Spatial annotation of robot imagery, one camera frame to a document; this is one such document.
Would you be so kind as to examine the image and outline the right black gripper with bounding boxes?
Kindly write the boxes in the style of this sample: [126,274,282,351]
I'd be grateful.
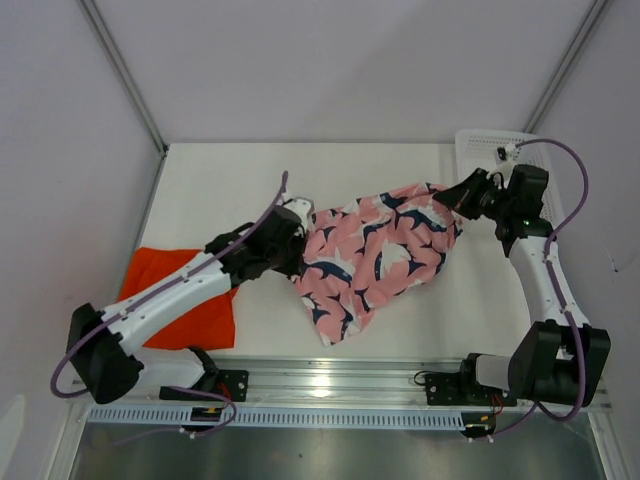
[433,168,514,222]

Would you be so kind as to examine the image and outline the pink patterned shorts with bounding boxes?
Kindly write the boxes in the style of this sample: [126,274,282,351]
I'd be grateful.
[292,182,463,346]

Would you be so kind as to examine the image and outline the orange shorts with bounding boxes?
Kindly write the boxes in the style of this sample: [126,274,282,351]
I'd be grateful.
[118,247,237,351]

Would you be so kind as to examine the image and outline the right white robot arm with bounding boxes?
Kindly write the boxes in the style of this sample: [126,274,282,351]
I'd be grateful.
[434,164,611,408]

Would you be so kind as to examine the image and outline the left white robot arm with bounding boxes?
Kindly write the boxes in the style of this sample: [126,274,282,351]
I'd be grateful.
[65,198,313,404]

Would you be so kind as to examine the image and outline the white plastic basket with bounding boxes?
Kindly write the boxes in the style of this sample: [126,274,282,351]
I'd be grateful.
[454,128,560,236]

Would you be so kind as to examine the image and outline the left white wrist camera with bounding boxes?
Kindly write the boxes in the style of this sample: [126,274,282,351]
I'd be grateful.
[282,197,315,231]

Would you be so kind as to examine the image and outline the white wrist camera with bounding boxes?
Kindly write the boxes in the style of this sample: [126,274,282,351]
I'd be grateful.
[493,143,519,180]
[282,197,315,231]

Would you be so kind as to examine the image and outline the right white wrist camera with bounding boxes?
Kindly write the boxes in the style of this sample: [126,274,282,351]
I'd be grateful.
[493,143,519,180]

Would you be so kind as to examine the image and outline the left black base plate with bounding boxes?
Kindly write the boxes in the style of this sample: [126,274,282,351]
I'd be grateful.
[159,370,250,402]

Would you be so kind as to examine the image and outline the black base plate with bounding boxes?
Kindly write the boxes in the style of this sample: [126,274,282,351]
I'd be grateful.
[413,370,517,407]
[159,370,250,402]

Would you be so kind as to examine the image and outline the aluminium mounting rail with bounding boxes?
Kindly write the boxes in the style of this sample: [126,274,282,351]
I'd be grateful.
[69,355,614,412]

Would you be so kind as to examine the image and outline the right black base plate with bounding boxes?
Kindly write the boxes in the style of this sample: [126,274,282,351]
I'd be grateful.
[413,370,517,407]

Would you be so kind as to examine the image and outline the slotted cable duct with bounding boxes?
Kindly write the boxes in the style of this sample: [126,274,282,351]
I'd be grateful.
[87,405,493,431]

